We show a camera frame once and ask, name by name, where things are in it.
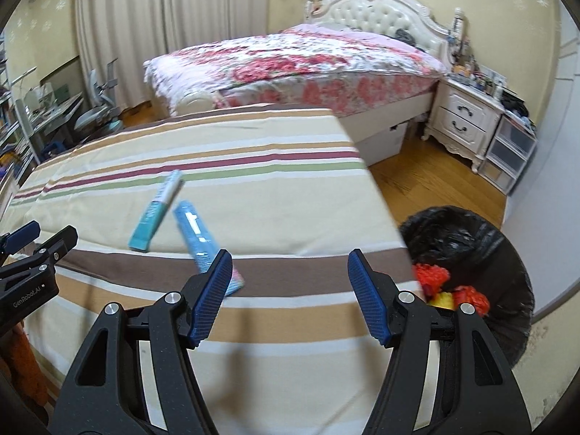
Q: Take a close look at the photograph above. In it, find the teal white tube box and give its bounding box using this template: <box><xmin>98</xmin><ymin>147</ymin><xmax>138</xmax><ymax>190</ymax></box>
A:
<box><xmin>128</xmin><ymin>170</ymin><xmax>183</xmax><ymax>252</ymax></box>

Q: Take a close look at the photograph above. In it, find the blue foil snack wrapper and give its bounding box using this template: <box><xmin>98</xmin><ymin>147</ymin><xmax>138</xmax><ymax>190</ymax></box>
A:
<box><xmin>173</xmin><ymin>200</ymin><xmax>221</xmax><ymax>273</ymax></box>

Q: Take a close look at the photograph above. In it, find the black bagged trash bin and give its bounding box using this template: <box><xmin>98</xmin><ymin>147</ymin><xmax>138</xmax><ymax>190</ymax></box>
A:
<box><xmin>399</xmin><ymin>205</ymin><xmax>535</xmax><ymax>366</ymax></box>

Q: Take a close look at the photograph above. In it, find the bookshelf with books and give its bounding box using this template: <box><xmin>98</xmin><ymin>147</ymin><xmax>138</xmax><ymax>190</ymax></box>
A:
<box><xmin>1</xmin><ymin>32</ymin><xmax>37</xmax><ymax>186</ymax></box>

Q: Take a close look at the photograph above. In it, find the yellow foam fruit net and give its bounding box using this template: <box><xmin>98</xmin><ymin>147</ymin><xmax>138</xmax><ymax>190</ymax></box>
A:
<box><xmin>428</xmin><ymin>292</ymin><xmax>456</xmax><ymax>310</ymax></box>

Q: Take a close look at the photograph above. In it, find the grey study desk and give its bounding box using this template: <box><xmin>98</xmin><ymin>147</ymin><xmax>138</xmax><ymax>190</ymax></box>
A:
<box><xmin>13</xmin><ymin>56</ymin><xmax>88</xmax><ymax>159</ymax></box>

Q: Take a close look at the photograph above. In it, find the red mesh fruit net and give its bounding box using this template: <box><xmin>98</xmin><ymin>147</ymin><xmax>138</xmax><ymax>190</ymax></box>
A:
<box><xmin>413</xmin><ymin>263</ymin><xmax>450</xmax><ymax>299</ymax></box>

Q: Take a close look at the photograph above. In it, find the grey desk chair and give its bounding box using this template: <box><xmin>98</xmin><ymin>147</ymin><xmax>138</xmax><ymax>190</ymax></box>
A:
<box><xmin>74</xmin><ymin>59</ymin><xmax>124</xmax><ymax>140</ymax></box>

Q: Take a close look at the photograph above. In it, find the striped bedsheet mattress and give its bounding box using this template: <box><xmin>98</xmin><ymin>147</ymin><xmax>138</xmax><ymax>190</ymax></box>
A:
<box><xmin>1</xmin><ymin>106</ymin><xmax>415</xmax><ymax>434</ymax></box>

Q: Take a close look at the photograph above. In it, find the beige pleated curtain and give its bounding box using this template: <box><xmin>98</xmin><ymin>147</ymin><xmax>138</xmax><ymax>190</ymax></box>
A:
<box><xmin>75</xmin><ymin>0</ymin><xmax>268</xmax><ymax>108</ymax></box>

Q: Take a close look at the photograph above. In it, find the white plastic drawer unit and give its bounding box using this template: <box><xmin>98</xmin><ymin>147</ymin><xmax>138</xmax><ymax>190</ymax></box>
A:
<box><xmin>479</xmin><ymin>111</ymin><xmax>537</xmax><ymax>195</ymax></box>

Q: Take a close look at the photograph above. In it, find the white under-bed storage box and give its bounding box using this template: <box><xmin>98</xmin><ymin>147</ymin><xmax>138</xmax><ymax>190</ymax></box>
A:
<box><xmin>355</xmin><ymin>122</ymin><xmax>408</xmax><ymax>166</ymax></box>

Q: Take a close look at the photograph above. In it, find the white two-drawer nightstand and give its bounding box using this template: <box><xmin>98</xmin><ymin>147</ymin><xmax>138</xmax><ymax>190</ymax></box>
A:
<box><xmin>422</xmin><ymin>78</ymin><xmax>504</xmax><ymax>174</ymax></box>

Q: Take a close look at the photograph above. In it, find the floral pink quilt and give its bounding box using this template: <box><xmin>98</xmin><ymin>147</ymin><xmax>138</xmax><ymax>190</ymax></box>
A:
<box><xmin>144</xmin><ymin>24</ymin><xmax>446</xmax><ymax>117</ymax></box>

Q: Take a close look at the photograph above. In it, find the clutter of bottles on nightstand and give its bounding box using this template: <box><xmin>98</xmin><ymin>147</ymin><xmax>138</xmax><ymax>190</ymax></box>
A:
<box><xmin>447</xmin><ymin>36</ymin><xmax>530</xmax><ymax>120</ymax></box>

